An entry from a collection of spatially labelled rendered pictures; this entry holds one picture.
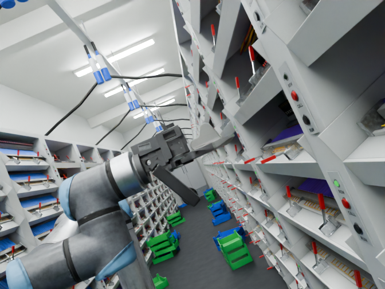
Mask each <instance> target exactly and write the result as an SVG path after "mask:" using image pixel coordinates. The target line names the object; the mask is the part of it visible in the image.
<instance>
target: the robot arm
mask: <svg viewBox="0 0 385 289"><path fill-rule="evenodd" d="M234 137H235V135H234V133H233V134H231V135H228V136H226V137H223V138H221V137H220V136H219V135H218V134H217V132H216V131H215V129H213V127H212V126H211V125H210V124H209V123H203V124H201V126H200V130H199V136H198V137H197V138H195V139H193V140H192V141H191V143H190V146H191V149H192V150H193V151H191V152H190V149H189V147H188V145H187V144H188V143H187V140H186V138H185V135H184V133H182V130H181V129H180V127H179V126H178V125H176V126H174V127H171V128H169V129H167V130H165V131H161V132H160V133H158V134H156V135H155V136H153V137H152V138H149V139H147V140H144V141H142V142H140V143H138V144H135V145H133V146H131V147H130V148H131V150H132V152H133V154H132V153H131V152H129V151H128V152H126V153H124V154H121V155H119V156H116V157H114V158H112V159H110V160H108V161H106V162H104V163H101V164H99V165H97V166H95V167H92V168H90V169H88V170H85V171H83V172H81V173H76V174H75V175H73V176H72V177H70V178H68V179H66V180H64V181H63V182H62V184H61V186H60V189H59V199H60V204H61V207H62V208H63V210H64V213H63V214H62V215H61V216H60V217H59V218H58V219H57V220H56V222H55V225H54V229H53V230H52V231H51V232H50V233H49V234H48V235H47V236H46V238H45V239H44V240H43V241H42V242H41V243H40V244H39V245H38V246H37V247H35V248H34V249H33V250H32V251H31V252H30V253H29V254H27V255H25V256H22V257H17V258H15V260H13V261H11V262H9V263H8V265H7V267H6V279H7V284H8V287H9V289H66V288H69V287H71V286H74V285H75V284H77V283H80V282H83V281H85V280H88V279H90V278H92V277H94V276H95V280H96V281H98V282H99V281H101V280H103V279H105V278H107V277H109V276H111V275H113V274H114V273H117V275H118V278H119V281H120V284H121V287H122V289H156V287H155V285H154V281H153V279H152V276H151V274H150V271H149V269H148V265H147V263H146V260H145V258H144V255H143V252H142V249H141V247H140V244H139V241H138V238H137V236H136V233H135V230H134V228H133V225H132V220H131V219H132V218H133V217H134V215H133V213H132V210H131V209H130V207H129V205H128V203H127V201H126V200H125V199H126V198H128V197H130V196H132V195H134V194H137V193H140V192H142V191H144V190H145V189H146V185H147V184H149V183H151V182H152V178H151V175H150V171H153V172H152V174H153V175H154V176H155V177H156V178H158V179H159V180H160V181H162V182H163V183H164V184H165V185H166V186H168V187H169V188H170V189H171V190H172V191H174V192H175V193H176V194H177V195H178V196H180V197H181V199H182V201H183V202H184V203H185V204H187V205H191V206H192V207H195V206H196V205H197V203H198V202H199V201H200V197H199V196H198V195H199V194H198V192H197V191H196V190H195V189H194V188H189V187H188V186H186V185H185V184H184V183H183V182H182V181H180V180H179V179H177V177H176V176H174V175H173V174H171V172H173V171H174V170H175V169H178V168H180V167H182V166H184V165H186V164H189V163H191V162H193V161H194V160H193V159H196V158H198V157H201V156H203V155H205V154H207V153H210V152H212V151H214V150H216V149H218V148H221V147H223V146H225V145H227V144H229V143H230V142H231V140H232V139H233V138H234ZM148 160H150V161H151V164H150V165H148V164H147V161H148ZM158 164H159V165H158Z"/></svg>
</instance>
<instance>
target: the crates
mask: <svg viewBox="0 0 385 289"><path fill-rule="evenodd" d="M203 194H204V196H205V198H206V199H207V201H208V202H210V201H212V200H215V199H216V198H217V195H216V193H215V191H214V189H213V187H212V188H211V189H208V190H207V189H206V191H205V192H203ZM207 207H208V209H210V210H211V212H212V214H213V216H214V218H215V220H213V219H212V222H213V225H214V226H216V225H218V224H220V223H222V222H225V221H227V220H229V219H231V218H232V217H231V215H230V213H229V212H228V211H227V209H226V206H225V204H224V201H223V200H222V199H221V201H218V202H216V203H213V204H210V205H209V206H207ZM178 211H179V210H178ZM166 219H167V221H168V224H171V225H172V227H174V226H176V225H178V224H180V223H182V222H184V221H186V220H185V218H184V217H182V216H181V215H180V211H179V212H177V213H174V214H172V215H170V216H166ZM218 233H219V234H218V235H217V237H216V238H215V237H213V240H214V242H215V244H216V246H217V249H218V251H222V254H223V256H224V258H225V260H226V262H227V264H228V265H229V266H230V268H231V269H232V270H233V271H234V270H236V269H237V268H239V267H242V266H243V265H245V264H247V263H249V262H251V261H253V259H252V257H251V255H250V253H249V250H248V248H247V246H246V244H245V239H246V238H247V236H246V233H245V231H244V229H243V227H236V228H233V229H230V230H228V231H224V232H220V231H218ZM245 236H246V237H245ZM180 237H181V235H180V233H179V232H178V234H177V233H176V231H175V230H174V232H172V233H171V232H170V230H169V229H168V232H166V233H164V234H161V235H158V236H156V237H154V238H152V237H150V240H149V241H146V243H147V246H148V247H150V250H151V252H153V251H154V254H155V256H156V257H155V258H152V261H153V264H157V263H160V262H161V261H164V260H167V259H169V258H171V257H174V256H175V254H176V253H177V251H178V250H180V248H179V241H178V240H179V239H180ZM156 250H157V251H156ZM156 275H157V277H155V278H153V281H154V285H155V287H156V289H163V288H165V287H167V286H168V285H169V283H168V280H167V278H166V277H165V278H163V277H161V276H159V274H156Z"/></svg>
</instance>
